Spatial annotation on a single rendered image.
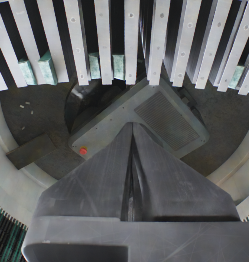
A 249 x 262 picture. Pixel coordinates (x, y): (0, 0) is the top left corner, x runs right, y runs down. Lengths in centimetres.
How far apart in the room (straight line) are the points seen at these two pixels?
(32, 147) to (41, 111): 28
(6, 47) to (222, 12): 19
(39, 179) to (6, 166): 29
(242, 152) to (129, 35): 163
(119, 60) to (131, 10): 4
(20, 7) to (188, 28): 14
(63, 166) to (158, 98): 104
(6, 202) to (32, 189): 36
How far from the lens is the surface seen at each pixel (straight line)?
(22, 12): 23
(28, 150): 172
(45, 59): 23
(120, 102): 113
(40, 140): 169
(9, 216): 156
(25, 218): 163
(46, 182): 193
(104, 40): 21
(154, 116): 116
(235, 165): 181
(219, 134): 171
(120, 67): 22
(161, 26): 21
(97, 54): 23
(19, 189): 179
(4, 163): 174
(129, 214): 94
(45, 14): 23
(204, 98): 151
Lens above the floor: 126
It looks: 53 degrees down
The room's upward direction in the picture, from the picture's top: 178 degrees counter-clockwise
